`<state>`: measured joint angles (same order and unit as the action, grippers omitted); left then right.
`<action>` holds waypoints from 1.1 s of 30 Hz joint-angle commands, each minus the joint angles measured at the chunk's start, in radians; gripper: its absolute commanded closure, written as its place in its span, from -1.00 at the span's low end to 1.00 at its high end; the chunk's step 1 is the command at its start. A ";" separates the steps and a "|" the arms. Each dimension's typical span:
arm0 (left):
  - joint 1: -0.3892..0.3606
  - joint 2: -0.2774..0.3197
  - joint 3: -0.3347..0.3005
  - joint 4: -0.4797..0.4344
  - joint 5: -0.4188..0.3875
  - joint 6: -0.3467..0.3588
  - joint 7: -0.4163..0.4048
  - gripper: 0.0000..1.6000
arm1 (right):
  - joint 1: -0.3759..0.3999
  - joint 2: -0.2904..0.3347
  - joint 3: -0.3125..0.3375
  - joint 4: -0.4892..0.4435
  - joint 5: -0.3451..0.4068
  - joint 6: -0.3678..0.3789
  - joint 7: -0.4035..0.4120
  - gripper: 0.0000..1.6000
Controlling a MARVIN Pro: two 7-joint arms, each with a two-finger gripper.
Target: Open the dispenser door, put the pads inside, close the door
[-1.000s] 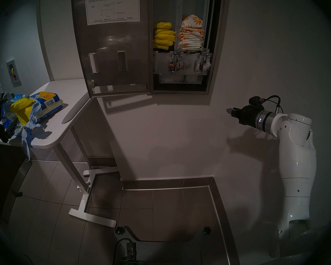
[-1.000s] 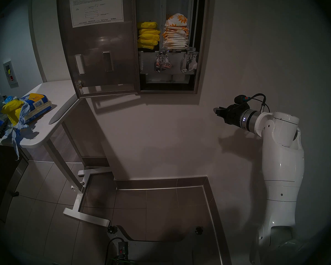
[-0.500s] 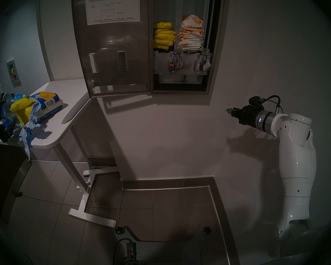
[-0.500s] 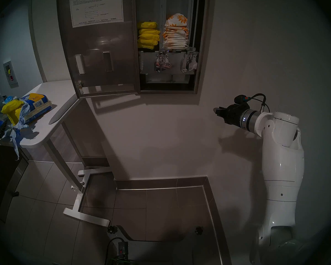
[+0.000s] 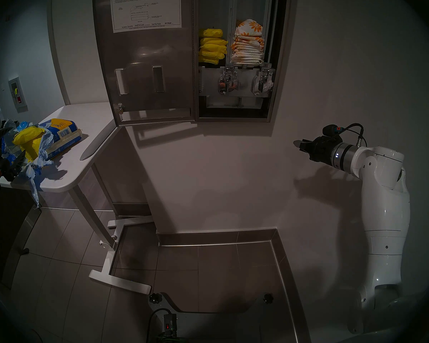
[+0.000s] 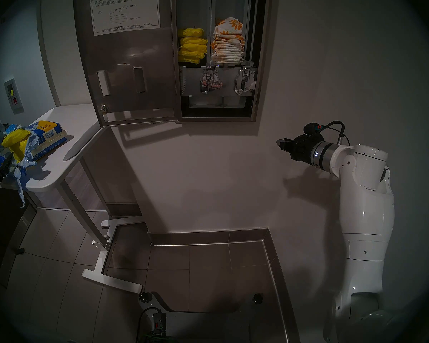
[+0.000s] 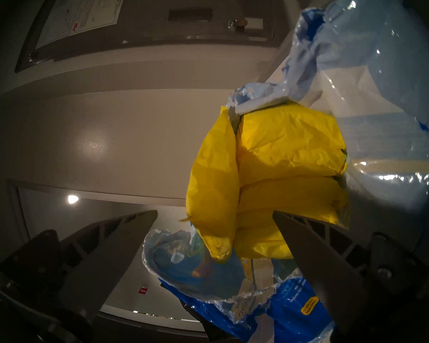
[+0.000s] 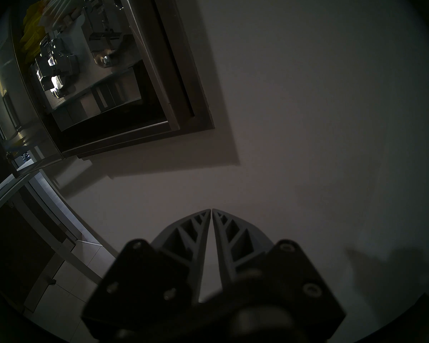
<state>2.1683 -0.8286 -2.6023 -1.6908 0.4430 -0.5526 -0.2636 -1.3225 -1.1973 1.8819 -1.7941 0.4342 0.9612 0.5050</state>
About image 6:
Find white overbed table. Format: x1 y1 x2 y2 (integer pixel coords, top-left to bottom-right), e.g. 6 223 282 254
0 103 146 295

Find chrome dispensing lever mechanism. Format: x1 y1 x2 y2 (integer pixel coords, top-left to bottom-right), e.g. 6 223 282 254
234 65 258 96
199 65 223 95

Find white instruction sheet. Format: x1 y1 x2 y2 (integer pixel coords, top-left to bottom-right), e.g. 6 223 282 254
90 0 161 37

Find torn blue plastic wrapper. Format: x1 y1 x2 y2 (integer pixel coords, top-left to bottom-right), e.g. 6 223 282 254
0 122 40 208

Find orange floral wrapped pad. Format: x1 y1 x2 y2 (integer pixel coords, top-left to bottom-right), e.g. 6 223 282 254
213 17 244 36

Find dark brown restroom door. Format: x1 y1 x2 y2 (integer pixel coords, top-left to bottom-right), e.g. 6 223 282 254
0 189 38 290

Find steel dispenser door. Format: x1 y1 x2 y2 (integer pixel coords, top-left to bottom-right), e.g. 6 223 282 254
73 0 183 128

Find steel dispenser cabinet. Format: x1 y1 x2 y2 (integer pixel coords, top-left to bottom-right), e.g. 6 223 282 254
172 0 272 123

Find green base cable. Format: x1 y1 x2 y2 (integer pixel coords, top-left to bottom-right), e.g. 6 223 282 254
143 330 173 343

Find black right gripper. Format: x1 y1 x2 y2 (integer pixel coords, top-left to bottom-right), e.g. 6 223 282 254
277 134 325 164

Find black base cable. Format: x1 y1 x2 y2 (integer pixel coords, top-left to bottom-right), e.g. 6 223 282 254
135 307 162 343

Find black right camera cable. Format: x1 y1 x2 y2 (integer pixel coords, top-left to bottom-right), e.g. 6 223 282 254
318 120 351 146

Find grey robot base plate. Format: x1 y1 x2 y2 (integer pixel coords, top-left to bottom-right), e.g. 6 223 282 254
139 292 266 343

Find blue yellow pad package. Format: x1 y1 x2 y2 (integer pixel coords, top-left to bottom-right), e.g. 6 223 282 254
27 120 68 161

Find stack of floral pads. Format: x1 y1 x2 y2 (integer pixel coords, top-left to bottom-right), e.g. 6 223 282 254
210 34 246 65

